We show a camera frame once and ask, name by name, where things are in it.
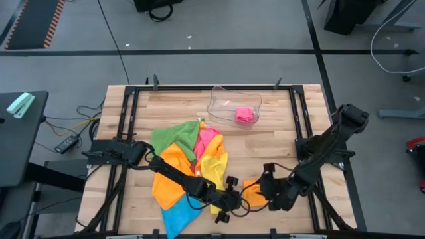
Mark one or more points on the black equipment box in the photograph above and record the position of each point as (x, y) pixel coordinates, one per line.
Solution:
(149, 4)

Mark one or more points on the black aluminium table frame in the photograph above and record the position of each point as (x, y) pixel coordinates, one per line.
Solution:
(182, 88)

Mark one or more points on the black side table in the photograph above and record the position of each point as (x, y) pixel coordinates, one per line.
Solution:
(16, 149)

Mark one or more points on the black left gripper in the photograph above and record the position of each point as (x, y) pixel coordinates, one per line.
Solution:
(229, 199)

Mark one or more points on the orange microfiber towel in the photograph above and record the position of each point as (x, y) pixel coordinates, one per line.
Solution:
(216, 146)
(166, 189)
(252, 196)

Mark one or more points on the green microfiber towel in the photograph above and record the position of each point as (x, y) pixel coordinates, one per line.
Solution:
(176, 136)

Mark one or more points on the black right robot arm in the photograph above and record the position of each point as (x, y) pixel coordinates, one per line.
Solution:
(325, 146)

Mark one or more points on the black desk base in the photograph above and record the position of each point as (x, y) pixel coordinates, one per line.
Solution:
(56, 177)

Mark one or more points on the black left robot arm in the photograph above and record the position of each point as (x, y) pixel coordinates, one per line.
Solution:
(176, 174)

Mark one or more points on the yellow microfiber towel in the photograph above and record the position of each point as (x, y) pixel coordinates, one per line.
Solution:
(214, 169)

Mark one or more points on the grey metal desk foot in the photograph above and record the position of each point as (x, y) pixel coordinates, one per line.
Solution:
(398, 26)
(398, 113)

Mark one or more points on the clear plastic bin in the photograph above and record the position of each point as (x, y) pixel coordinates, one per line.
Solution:
(222, 106)

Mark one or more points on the black power adapter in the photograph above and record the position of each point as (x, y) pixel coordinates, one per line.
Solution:
(66, 144)

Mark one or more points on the black caster wheel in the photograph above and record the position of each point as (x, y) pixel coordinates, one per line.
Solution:
(406, 78)

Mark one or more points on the red and black cart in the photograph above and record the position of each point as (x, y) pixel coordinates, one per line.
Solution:
(415, 142)

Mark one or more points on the blue microfiber towel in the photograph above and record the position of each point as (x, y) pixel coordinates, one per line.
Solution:
(181, 217)

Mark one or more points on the mint green stapler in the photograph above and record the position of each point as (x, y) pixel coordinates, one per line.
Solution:
(20, 105)

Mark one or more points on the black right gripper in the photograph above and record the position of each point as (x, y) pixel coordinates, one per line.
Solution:
(275, 191)

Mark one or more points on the black orange-edged floor mat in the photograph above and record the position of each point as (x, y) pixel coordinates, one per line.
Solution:
(33, 23)

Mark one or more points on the black cabinet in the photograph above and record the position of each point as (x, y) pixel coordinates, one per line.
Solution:
(345, 15)

